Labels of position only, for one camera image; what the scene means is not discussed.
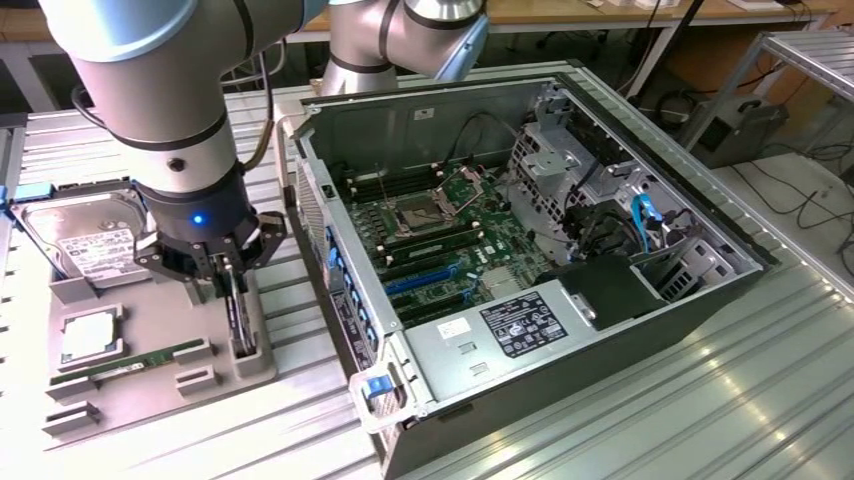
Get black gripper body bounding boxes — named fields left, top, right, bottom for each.
left=136, top=162, right=263, bottom=257

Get dark RAM stick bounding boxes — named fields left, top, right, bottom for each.
left=219, top=264, right=260, bottom=359

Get grey parts rack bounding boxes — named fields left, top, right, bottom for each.
left=39, top=187, right=285, bottom=442

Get silver hard disk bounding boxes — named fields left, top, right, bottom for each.
left=19, top=191, right=153, bottom=292

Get silver CPU chip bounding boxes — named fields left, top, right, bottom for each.
left=57, top=311, right=123, bottom=367

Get thin locking lever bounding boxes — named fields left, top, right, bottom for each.
left=375, top=163, right=395, bottom=207

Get black RAM slot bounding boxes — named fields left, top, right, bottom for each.
left=350, top=180, right=447, bottom=205
left=374, top=222, right=479, bottom=247
left=342, top=167, right=442, bottom=191
left=378, top=227, right=480, bottom=252
left=383, top=232, right=483, bottom=257
left=347, top=176, right=446, bottom=200
left=344, top=171, right=443, bottom=196

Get green loose RAM stick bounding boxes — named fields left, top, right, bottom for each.
left=49, top=339, right=205, bottom=387

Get CPU socket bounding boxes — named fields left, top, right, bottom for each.
left=391, top=196, right=463, bottom=237

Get blue expansion slot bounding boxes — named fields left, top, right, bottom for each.
left=383, top=259, right=470, bottom=297

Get black long expansion slot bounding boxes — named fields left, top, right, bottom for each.
left=399, top=294, right=475, bottom=326
left=394, top=284, right=472, bottom=317

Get metal socket cover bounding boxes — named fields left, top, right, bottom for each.
left=432, top=166, right=490, bottom=200

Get green motherboard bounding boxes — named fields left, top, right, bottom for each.
left=326, top=159, right=570, bottom=327

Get silver chipset heat sink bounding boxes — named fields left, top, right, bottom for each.
left=478, top=268, right=536, bottom=297

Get grey power supply housing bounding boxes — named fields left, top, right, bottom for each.
left=402, top=276, right=596, bottom=402

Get metal disk bay cage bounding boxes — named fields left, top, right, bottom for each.
left=504, top=121, right=632, bottom=265

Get open black PC case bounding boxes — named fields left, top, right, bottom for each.
left=276, top=59, right=783, bottom=480

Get wooden desk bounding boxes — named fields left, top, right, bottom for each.
left=285, top=0, right=837, bottom=44

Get small metal disk bay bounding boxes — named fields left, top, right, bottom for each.
left=630, top=240, right=736, bottom=305

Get black grey floor unit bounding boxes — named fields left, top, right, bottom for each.
left=684, top=98, right=790, bottom=170

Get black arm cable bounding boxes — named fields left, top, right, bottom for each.
left=236, top=29, right=280, bottom=172

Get black looped wire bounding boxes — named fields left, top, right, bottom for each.
left=448, top=111, right=526, bottom=169

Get black wire bundle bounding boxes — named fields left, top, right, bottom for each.
left=564, top=198, right=643, bottom=262

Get blue flat data wire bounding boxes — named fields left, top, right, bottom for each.
left=626, top=191, right=670, bottom=252

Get black coiled floor cable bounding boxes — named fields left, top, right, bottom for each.
left=655, top=88, right=703, bottom=127

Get black loose floor cables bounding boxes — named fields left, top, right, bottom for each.
left=765, top=143, right=854, bottom=237

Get aluminium profile frame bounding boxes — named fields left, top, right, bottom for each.
left=731, top=29, right=854, bottom=132

